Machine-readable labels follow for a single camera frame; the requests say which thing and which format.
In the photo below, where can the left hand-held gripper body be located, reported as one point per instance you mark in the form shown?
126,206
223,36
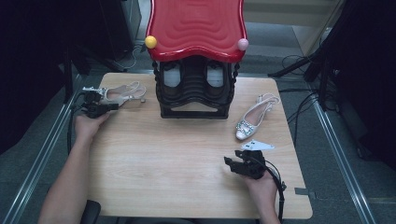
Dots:
93,107

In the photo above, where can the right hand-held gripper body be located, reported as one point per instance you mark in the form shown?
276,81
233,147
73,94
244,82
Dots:
253,165

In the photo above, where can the white slingback heeled shoe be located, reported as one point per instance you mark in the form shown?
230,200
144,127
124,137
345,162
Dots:
246,129
124,93

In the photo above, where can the black leather shoe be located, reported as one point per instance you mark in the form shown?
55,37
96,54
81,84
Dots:
172,77
215,77

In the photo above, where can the red and black shoe rack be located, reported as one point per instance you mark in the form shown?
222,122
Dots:
196,28

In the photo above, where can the person's left hand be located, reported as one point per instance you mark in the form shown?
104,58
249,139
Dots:
88,127

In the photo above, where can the person's right hand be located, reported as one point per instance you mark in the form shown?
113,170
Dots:
264,189

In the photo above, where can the black metal stand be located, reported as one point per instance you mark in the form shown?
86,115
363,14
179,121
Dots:
68,77

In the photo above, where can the grey tape strip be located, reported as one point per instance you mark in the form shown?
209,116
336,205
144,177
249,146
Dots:
306,192

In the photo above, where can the dark curtain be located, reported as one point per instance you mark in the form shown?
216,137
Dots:
31,62
370,77

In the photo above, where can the black tripod stand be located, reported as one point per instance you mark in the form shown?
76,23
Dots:
314,62

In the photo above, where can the metal floor rail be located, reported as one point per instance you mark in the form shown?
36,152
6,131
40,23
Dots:
40,161
345,161

